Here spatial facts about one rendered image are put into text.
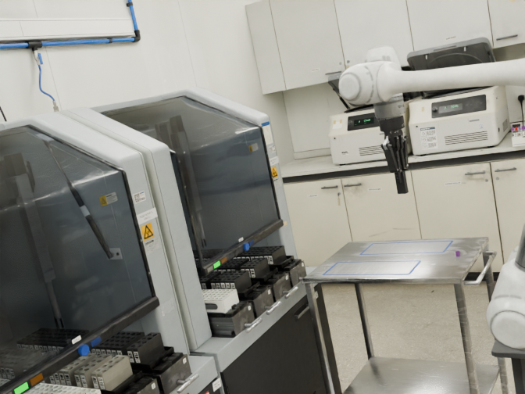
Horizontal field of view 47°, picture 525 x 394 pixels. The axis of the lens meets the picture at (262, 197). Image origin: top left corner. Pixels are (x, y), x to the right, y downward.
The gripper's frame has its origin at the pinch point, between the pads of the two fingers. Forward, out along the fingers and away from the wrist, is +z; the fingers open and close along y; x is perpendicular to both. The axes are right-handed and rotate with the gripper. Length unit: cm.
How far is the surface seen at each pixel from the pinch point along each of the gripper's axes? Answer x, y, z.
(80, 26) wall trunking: 187, 25, -86
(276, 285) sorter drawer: 64, 3, 40
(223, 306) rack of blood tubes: 61, -29, 35
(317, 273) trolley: 50, 12, 37
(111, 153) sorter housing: 64, -56, -26
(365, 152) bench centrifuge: 139, 195, 22
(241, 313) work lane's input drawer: 58, -24, 40
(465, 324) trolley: -6, 16, 54
